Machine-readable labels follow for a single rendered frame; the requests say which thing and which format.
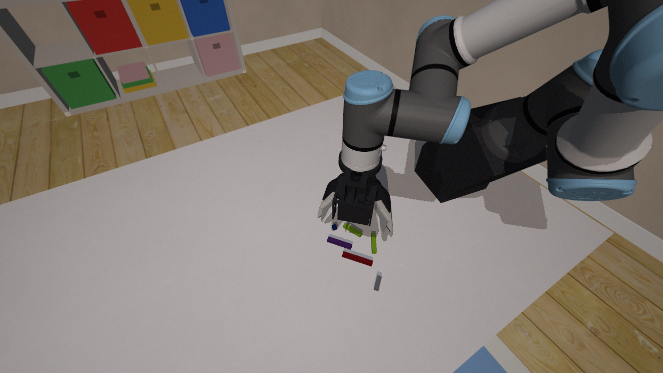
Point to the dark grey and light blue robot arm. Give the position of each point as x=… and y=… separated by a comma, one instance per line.
x=590, y=159

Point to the dark red rod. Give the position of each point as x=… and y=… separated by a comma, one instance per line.
x=357, y=258

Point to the purple rod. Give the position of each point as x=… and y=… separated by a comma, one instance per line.
x=339, y=243

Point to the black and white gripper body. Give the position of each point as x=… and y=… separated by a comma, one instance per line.
x=355, y=205

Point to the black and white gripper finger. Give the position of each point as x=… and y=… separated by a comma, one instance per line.
x=382, y=209
x=326, y=204

